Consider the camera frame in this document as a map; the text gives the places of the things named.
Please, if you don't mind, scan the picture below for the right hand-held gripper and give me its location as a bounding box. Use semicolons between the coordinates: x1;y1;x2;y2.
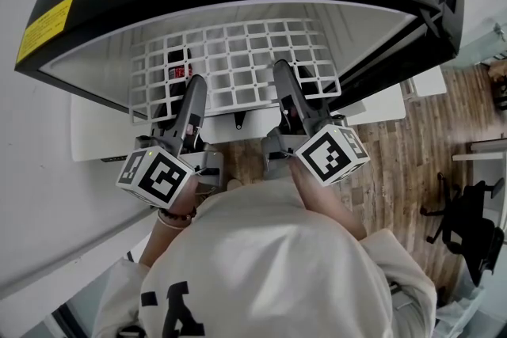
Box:
261;59;372;187

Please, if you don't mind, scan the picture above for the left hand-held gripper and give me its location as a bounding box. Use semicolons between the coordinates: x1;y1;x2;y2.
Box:
115;74;225;210

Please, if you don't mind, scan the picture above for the white wire fridge shelf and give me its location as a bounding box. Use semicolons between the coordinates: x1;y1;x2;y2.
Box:
128;17;342;126

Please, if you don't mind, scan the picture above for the person's right forearm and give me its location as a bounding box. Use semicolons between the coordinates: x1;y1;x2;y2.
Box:
288;160;368;241

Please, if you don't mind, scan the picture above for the person's left forearm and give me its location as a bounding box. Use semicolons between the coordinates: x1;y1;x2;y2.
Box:
137;173;199;268

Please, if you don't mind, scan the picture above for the dark cola bottle red cap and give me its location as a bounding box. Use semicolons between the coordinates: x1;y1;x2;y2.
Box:
166;46;195;84

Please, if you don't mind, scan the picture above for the yellow warning sticker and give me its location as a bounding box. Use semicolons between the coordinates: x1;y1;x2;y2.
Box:
15;0;76;65

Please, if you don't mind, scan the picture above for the person's white sweatshirt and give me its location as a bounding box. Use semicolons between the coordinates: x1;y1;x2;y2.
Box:
93;180;439;338

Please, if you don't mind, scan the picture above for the frosted glass door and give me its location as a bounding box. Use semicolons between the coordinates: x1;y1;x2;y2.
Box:
455;17;507;64

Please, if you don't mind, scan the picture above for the brown cardboard box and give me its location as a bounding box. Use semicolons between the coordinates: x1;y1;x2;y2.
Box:
489;61;507;112

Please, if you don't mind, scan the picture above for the black office chair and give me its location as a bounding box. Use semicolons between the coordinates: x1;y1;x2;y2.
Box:
419;172;506;288

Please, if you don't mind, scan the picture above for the white plastic bag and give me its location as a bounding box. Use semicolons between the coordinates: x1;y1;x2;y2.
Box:
435;283;486;338

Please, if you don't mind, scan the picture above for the dark beaded bracelet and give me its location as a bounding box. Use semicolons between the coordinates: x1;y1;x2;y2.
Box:
158;205;198;222

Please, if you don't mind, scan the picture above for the thin pale bangle bracelet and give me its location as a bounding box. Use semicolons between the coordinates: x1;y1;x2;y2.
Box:
157;209;191;230

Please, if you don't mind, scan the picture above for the black window frame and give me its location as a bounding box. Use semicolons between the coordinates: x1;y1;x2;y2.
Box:
50;302;94;338

